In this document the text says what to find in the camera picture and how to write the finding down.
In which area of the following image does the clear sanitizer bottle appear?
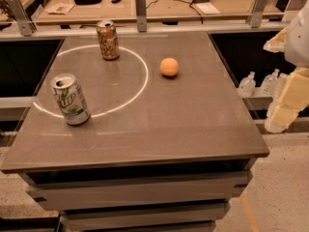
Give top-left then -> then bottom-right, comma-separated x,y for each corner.
238,72 -> 256,98
260,69 -> 280,95

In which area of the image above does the orange fruit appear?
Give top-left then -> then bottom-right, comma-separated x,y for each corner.
160,58 -> 179,76

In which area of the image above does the brown paper packet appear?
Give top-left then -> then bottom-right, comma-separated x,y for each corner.
46,3 -> 73,15

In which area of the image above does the white paper sheet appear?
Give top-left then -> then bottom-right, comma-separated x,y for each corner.
197,2 -> 219,15

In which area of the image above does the wooden workbench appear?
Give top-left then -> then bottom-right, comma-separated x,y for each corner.
32,0 -> 286,26

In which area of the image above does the left metal bracket post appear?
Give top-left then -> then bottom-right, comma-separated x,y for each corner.
7,0 -> 37,37

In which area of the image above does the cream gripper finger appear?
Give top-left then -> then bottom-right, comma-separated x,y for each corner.
265,67 -> 309,133
263,27 -> 288,53

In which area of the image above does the middle metal bracket post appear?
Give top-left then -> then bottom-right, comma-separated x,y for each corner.
135,0 -> 147,32

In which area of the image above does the right metal bracket post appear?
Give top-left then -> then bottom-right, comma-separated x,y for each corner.
246,0 -> 267,28

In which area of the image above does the clear sanitizer bottle right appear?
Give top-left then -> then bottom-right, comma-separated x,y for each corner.
260,69 -> 280,95

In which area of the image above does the metal bracket post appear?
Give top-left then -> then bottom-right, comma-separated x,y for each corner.
246,0 -> 267,28
135,0 -> 147,32
7,0 -> 37,37

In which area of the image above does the brown gold soda can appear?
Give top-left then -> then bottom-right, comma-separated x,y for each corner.
97,20 -> 120,60

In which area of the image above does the black object on bench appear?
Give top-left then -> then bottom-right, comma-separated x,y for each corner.
74,0 -> 102,5

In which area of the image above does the white green 7up can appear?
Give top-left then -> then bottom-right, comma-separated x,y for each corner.
50,73 -> 90,126

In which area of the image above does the small black device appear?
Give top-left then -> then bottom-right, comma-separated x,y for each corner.
111,0 -> 122,4

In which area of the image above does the clear sanitizer bottle left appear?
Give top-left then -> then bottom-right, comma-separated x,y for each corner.
238,72 -> 256,98

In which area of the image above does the grey drawer cabinet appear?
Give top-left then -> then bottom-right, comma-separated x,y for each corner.
22,159 -> 252,232

